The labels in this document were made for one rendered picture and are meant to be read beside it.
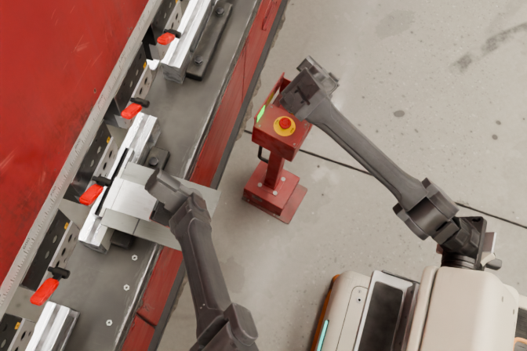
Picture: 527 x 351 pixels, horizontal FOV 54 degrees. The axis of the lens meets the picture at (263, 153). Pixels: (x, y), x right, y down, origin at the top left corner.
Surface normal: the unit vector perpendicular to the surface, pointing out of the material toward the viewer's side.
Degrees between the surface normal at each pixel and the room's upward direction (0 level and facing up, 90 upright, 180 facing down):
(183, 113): 0
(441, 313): 42
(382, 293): 0
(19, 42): 90
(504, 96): 0
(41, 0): 90
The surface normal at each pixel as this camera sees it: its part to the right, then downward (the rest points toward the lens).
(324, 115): -0.04, 0.33
